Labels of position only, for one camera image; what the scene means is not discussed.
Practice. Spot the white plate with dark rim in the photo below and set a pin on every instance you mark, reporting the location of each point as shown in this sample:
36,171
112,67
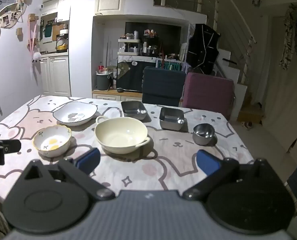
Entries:
74,113

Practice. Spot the white plush toy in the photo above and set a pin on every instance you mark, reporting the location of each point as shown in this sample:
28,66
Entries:
36,57

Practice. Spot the dark blue chair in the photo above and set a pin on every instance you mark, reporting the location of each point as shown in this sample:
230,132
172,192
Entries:
163,86

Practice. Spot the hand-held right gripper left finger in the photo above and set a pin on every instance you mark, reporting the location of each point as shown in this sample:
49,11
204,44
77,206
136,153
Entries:
88,158

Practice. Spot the square steel container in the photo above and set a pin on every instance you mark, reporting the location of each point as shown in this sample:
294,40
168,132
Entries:
134,110
171,118

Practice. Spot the black jacket with white trim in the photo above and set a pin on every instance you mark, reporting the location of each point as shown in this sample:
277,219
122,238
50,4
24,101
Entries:
203,50

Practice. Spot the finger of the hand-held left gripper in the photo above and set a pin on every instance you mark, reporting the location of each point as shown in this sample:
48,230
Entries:
3,150

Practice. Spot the white kitchen cabinet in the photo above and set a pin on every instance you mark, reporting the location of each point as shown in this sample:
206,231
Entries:
55,73

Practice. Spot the maroon chair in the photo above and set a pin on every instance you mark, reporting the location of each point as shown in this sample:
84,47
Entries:
208,93

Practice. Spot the bear print tablecloth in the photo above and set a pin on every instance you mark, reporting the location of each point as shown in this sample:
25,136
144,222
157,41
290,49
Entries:
163,160

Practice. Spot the teal sign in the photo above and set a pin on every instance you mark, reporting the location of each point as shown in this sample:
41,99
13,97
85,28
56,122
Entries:
169,66

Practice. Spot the wooden-top drawer bench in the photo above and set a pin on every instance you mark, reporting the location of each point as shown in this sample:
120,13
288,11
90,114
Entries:
117,95

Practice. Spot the white shelf organiser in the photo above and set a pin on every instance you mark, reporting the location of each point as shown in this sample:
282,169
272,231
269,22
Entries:
129,46

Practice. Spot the yellow-rimmed lemon print bowl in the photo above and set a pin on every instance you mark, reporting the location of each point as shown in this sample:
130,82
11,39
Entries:
52,141

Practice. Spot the floral hanging garment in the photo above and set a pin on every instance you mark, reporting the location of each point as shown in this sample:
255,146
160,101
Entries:
288,42

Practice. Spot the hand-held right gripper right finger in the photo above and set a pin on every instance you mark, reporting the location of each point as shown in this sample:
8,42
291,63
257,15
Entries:
207,162

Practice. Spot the small round steel bowl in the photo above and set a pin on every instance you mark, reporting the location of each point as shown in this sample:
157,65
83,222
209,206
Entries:
204,133

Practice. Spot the cardboard box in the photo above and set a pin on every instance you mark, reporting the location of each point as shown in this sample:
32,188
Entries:
251,115

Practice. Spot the grey bin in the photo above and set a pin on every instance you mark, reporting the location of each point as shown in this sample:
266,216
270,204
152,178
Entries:
103,81

